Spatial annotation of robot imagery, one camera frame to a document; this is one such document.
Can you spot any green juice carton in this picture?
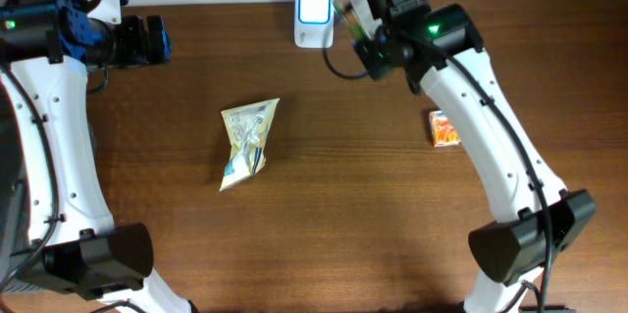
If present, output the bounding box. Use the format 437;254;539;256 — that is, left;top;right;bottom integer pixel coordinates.
333;0;368;41

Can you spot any orange tissue pack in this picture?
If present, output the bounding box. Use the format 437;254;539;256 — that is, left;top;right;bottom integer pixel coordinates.
429;110;461;147

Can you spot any cream snack bag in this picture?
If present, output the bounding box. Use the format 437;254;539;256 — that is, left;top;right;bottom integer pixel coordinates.
219;98;280;192

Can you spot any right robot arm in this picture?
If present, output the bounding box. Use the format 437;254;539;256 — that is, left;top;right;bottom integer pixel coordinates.
355;0;597;312

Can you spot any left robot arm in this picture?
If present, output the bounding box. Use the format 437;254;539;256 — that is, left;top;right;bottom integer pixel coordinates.
1;0;195;313

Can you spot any white barcode scanner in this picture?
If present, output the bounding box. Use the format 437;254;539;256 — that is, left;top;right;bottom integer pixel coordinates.
293;0;335;49

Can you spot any grey plastic mesh basket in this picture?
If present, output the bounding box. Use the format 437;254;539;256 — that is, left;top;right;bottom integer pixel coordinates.
1;87;28;281

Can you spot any right camera black cable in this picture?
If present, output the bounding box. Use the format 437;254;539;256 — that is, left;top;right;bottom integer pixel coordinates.
322;23;555;313

